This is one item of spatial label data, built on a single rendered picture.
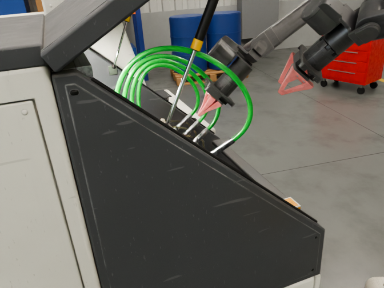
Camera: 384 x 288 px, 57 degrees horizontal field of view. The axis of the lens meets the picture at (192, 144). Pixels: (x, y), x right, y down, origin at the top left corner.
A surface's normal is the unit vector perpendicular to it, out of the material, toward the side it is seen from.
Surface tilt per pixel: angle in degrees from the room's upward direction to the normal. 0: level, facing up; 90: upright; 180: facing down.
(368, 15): 35
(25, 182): 90
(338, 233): 0
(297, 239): 90
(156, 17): 90
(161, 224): 90
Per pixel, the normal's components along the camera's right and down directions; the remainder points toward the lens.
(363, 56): -0.78, 0.31
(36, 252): 0.36, 0.38
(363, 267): -0.07, -0.90
